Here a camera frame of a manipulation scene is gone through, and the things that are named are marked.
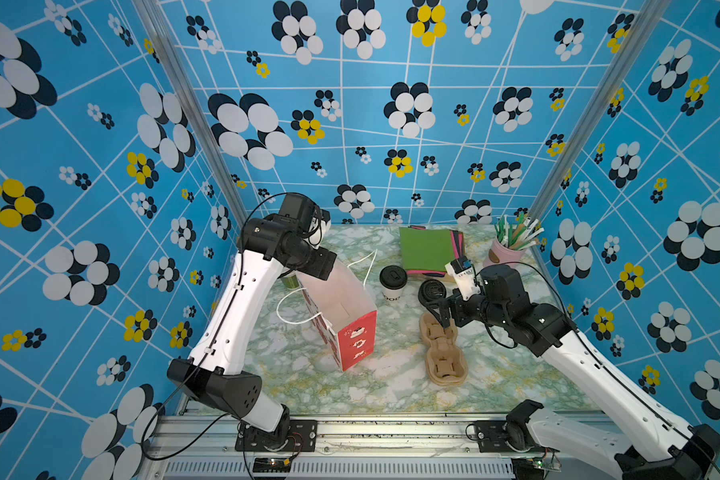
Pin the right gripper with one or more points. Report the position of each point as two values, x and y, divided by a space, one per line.
457 304

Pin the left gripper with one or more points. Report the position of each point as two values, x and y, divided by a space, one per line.
323 263

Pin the white paper cup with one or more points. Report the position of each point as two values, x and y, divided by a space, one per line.
392 291

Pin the red white paper bag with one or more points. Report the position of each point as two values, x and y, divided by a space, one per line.
342 310

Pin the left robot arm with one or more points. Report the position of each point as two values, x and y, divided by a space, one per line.
213 375

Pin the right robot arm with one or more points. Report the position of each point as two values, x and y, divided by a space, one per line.
652 442

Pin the black cup lid stack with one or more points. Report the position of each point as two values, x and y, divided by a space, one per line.
432 293

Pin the brown pulp cup carrier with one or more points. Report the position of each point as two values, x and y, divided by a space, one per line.
445 362

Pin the green paper cup stack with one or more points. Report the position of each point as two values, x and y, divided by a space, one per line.
291 281

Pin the colourful napkin stack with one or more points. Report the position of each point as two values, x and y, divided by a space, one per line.
428 251

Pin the pink straw holder cup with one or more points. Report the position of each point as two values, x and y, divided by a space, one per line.
500 254

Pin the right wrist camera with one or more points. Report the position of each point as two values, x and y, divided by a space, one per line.
462 271

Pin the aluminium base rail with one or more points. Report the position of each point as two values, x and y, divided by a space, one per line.
411 446

